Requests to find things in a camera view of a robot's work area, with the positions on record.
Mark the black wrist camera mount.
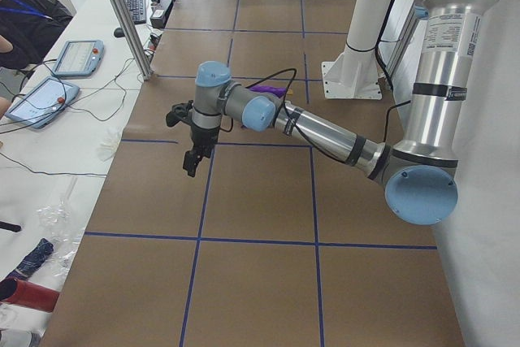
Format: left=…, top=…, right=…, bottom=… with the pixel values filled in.
left=166, top=100, right=193, bottom=128

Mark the lower blue teach pendant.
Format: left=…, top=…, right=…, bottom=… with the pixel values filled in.
left=6, top=76, right=80, bottom=128

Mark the black computer keyboard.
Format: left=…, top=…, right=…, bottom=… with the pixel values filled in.
left=124, top=0, right=147, bottom=24

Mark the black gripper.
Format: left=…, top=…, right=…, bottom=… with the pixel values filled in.
left=183, top=125, right=220, bottom=177

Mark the white crumpled tissue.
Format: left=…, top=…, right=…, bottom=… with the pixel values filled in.
left=97, top=128, right=122, bottom=162

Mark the blue teach pendant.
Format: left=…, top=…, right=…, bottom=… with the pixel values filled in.
left=6, top=76, right=80, bottom=128
left=52, top=40, right=105, bottom=78

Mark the red cylinder bottle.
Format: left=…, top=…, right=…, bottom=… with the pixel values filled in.
left=1, top=278, right=60, bottom=313

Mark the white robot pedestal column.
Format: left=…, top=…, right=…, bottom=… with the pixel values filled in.
left=322, top=0, right=393, bottom=100

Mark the purple microfiber towel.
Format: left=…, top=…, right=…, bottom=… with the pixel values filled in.
left=241, top=84, right=286, bottom=130

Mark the black computer mouse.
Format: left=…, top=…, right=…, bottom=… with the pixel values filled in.
left=113, top=28, right=125, bottom=38

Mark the black mini computer box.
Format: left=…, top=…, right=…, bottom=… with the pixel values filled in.
left=149, top=0, right=173, bottom=29

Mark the person in black jacket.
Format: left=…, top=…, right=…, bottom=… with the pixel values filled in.
left=1, top=0, right=73, bottom=69

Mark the aluminium frame post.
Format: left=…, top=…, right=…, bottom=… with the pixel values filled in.
left=110, top=0, right=153, bottom=80

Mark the clear crumpled plastic bag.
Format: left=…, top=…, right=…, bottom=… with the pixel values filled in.
left=37, top=176, right=85, bottom=282

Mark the upper blue teach pendant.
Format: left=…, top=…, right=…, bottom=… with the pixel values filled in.
left=52, top=40, right=105, bottom=78

